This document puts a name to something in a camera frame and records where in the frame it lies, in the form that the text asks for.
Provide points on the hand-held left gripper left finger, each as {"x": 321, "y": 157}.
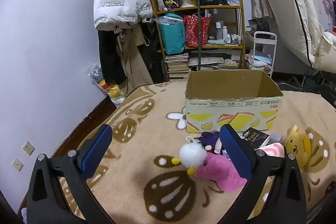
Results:
{"x": 97, "y": 150}

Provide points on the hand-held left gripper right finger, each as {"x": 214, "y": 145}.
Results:
{"x": 236, "y": 153}

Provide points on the black tissue pack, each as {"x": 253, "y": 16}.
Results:
{"x": 253, "y": 136}

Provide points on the pink plush toy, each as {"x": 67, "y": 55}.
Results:
{"x": 218, "y": 171}

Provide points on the purple and white plush doll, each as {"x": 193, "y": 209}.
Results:
{"x": 210, "y": 138}

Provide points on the pink white striped plush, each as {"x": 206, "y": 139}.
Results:
{"x": 274, "y": 150}

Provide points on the printed cardboard box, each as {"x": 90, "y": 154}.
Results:
{"x": 231, "y": 113}

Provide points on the yellow dog plush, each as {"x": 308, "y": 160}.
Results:
{"x": 296, "y": 145}

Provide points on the beige printed blanket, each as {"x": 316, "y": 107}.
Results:
{"x": 136, "y": 140}

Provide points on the plastic bag of toys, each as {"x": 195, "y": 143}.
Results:
{"x": 97, "y": 74}

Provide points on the beige trench coat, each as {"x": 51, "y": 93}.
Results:
{"x": 134, "y": 64}

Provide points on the black hanging garment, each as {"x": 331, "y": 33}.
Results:
{"x": 110, "y": 56}

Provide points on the pile of magazines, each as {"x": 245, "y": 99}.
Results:
{"x": 210, "y": 61}

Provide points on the folded blue cloths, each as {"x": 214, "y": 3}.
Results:
{"x": 260, "y": 60}

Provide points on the office chair base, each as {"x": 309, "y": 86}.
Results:
{"x": 305, "y": 79}

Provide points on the stack of books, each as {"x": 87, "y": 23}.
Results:
{"x": 178, "y": 66}

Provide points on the white trolley cart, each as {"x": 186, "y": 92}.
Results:
{"x": 273, "y": 56}

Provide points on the pale green pouch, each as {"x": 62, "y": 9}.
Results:
{"x": 216, "y": 42}

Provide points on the green pole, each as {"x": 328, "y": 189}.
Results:
{"x": 200, "y": 37}

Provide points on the row of cosmetic bottles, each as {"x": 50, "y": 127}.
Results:
{"x": 225, "y": 32}

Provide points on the red gift bag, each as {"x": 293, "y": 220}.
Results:
{"x": 194, "y": 29}

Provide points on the black bag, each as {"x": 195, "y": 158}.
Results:
{"x": 258, "y": 24}

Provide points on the teal shopping bag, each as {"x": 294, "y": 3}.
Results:
{"x": 172, "y": 37}

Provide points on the wooden shelf rack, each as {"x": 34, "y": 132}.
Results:
{"x": 223, "y": 6}

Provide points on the clear plastic packet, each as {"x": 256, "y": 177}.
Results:
{"x": 168, "y": 20}

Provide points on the white mattress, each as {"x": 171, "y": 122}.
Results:
{"x": 288, "y": 3}

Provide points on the wall socket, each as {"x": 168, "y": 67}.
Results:
{"x": 28, "y": 148}
{"x": 17, "y": 164}

